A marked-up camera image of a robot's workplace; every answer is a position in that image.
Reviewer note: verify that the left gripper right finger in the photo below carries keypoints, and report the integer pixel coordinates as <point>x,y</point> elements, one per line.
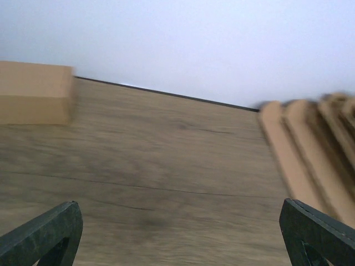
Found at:
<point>314,238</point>

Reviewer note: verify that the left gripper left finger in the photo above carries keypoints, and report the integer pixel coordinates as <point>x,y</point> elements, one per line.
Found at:
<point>51,238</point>

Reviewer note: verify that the brown cardboard box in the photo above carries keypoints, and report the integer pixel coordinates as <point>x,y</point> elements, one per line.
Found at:
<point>36,93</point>

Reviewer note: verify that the stack of flat cardboard blanks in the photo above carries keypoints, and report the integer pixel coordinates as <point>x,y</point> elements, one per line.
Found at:
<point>313,143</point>

